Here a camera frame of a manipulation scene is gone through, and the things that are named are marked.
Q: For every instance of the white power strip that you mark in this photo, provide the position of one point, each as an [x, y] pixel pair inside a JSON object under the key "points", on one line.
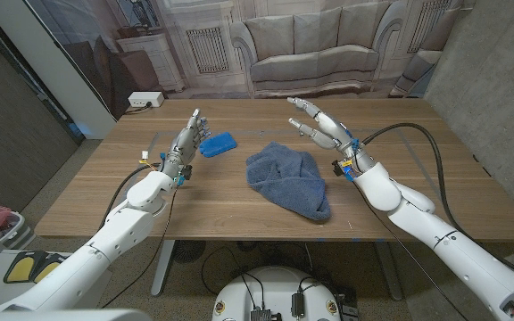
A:
{"points": [[145, 99]]}

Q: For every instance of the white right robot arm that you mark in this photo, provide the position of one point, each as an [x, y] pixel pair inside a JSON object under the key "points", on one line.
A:
{"points": [[453, 249]]}

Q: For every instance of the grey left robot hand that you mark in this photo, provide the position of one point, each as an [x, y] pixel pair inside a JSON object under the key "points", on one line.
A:
{"points": [[182, 145]]}

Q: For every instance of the black round floor fan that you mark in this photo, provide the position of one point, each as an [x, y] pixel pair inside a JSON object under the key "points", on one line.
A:
{"points": [[188, 250]]}

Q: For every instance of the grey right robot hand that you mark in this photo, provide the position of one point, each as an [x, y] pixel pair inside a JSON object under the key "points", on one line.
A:
{"points": [[333, 129]]}

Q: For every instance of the yellow black foot pedal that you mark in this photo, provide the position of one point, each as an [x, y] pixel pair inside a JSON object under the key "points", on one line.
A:
{"points": [[20, 269]]}

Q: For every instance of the black adapter on torso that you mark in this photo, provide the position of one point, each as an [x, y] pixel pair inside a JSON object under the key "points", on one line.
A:
{"points": [[298, 305]]}

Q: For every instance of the printed living room backdrop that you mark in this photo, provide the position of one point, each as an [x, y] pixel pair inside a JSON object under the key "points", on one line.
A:
{"points": [[310, 49]]}

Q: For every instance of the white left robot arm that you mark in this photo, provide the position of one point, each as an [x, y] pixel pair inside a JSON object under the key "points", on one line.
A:
{"points": [[105, 241]]}

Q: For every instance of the blue ice pack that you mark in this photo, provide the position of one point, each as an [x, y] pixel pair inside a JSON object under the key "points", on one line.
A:
{"points": [[218, 144]]}

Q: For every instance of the grey table leg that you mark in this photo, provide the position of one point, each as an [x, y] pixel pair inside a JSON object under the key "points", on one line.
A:
{"points": [[162, 267], [391, 272]]}

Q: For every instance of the blue terry towel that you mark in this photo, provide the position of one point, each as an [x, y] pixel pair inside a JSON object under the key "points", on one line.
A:
{"points": [[288, 178]]}

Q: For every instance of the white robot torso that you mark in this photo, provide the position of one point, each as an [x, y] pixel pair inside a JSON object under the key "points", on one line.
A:
{"points": [[275, 290]]}

